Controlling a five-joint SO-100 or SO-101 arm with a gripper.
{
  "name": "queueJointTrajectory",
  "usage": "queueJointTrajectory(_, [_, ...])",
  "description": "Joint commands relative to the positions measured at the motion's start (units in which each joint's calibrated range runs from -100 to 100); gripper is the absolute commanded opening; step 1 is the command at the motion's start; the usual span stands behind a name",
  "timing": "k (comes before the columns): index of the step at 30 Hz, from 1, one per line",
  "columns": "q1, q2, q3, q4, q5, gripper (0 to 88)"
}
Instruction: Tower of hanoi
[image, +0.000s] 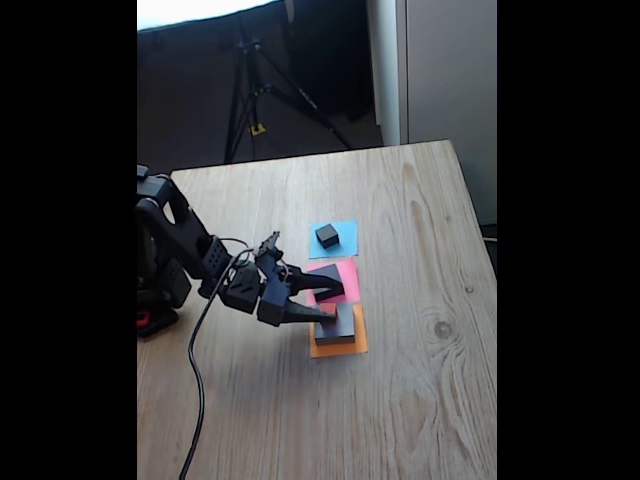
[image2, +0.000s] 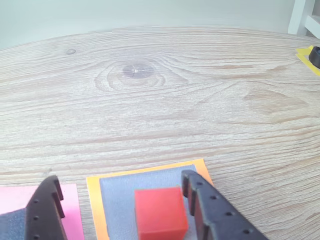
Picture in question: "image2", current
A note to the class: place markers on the white shelf unit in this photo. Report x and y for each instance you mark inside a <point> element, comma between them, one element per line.
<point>298,15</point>

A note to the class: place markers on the medium dark foam block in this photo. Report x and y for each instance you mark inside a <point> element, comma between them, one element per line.
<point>12,225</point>

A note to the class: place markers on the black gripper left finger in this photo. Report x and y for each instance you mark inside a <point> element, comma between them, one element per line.
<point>45,212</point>

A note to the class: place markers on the large grey foam block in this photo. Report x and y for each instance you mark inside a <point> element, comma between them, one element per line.
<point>117,200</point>

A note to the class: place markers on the red cube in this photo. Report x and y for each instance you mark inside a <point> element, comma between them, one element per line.
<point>160,212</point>

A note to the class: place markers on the pink paper sheet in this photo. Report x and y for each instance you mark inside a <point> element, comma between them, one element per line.
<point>71,200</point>

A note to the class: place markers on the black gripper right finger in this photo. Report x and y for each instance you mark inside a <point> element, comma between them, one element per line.
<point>220,220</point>

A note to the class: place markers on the orange paper sheet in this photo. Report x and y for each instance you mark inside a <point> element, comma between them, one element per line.
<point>93,200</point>

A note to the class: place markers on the yellow tape square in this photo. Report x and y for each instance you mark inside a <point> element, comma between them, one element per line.
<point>303,56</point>

